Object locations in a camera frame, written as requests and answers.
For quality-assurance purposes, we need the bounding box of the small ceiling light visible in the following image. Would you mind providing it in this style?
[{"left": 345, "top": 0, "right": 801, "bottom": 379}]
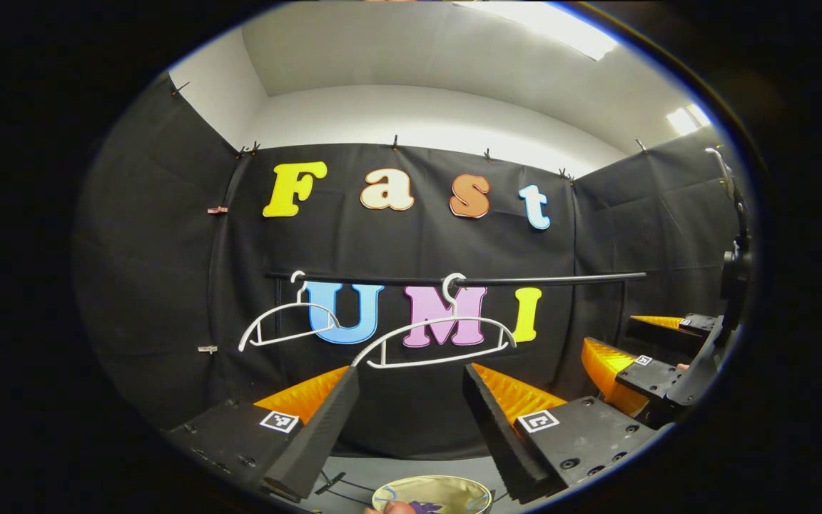
[{"left": 666, "top": 103, "right": 713, "bottom": 136}]

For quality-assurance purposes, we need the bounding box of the black backdrop cloth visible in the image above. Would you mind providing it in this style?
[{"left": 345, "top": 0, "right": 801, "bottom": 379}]
[{"left": 72, "top": 71, "right": 747, "bottom": 461}]

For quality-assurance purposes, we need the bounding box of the white plastic clothes hanger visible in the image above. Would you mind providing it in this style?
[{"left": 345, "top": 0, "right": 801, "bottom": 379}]
[
  {"left": 238, "top": 270, "right": 342, "bottom": 352},
  {"left": 351, "top": 273, "right": 517, "bottom": 370}
]

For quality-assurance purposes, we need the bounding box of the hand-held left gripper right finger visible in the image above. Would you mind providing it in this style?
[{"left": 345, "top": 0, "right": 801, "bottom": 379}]
[{"left": 462, "top": 362, "right": 658, "bottom": 504}]

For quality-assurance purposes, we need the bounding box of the beige laundry hamper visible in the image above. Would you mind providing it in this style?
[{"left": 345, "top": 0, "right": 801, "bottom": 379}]
[{"left": 371, "top": 475, "right": 494, "bottom": 514}]

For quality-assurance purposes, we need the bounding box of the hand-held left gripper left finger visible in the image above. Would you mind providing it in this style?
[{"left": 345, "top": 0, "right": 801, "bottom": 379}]
[{"left": 166, "top": 366, "right": 360, "bottom": 502}]

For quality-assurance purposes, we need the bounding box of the black clothes rack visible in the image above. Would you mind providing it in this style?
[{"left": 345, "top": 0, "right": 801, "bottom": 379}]
[{"left": 265, "top": 270, "right": 649, "bottom": 286}]

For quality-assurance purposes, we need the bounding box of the grey metal bar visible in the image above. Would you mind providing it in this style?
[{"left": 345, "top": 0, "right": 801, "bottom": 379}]
[{"left": 313, "top": 470, "right": 347, "bottom": 495}]

